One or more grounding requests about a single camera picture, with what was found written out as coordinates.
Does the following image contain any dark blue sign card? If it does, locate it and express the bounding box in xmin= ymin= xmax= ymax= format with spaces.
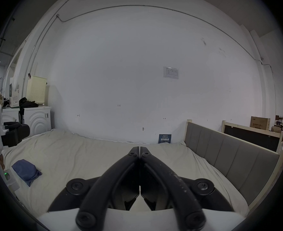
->
xmin=158 ymin=134 xmax=172 ymax=144

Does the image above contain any wooden frame with black board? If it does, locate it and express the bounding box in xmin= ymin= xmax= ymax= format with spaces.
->
xmin=222 ymin=120 xmax=283 ymax=153

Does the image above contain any brown carton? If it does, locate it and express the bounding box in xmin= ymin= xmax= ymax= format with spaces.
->
xmin=250 ymin=116 xmax=271 ymax=131

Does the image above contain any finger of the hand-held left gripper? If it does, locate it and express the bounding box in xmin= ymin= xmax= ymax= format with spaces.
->
xmin=3 ymin=121 xmax=21 ymax=130
xmin=3 ymin=124 xmax=30 ymax=147

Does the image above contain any bed with beige sheet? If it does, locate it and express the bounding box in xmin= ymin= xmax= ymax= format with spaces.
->
xmin=1 ymin=128 xmax=250 ymax=224

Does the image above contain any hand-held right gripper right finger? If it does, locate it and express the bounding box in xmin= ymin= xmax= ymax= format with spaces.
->
xmin=140 ymin=146 xmax=234 ymax=231

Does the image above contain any dark blue folded garment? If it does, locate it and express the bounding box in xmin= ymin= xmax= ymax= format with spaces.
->
xmin=11 ymin=159 xmax=42 ymax=187

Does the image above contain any white paper sheet on wall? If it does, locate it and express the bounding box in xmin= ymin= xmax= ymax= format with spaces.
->
xmin=163 ymin=66 xmax=179 ymax=80

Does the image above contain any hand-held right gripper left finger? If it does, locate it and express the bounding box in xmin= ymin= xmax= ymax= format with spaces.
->
xmin=48 ymin=146 xmax=140 ymax=229

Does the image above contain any grey padded headboard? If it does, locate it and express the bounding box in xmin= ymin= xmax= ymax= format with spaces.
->
xmin=184 ymin=119 xmax=283 ymax=208

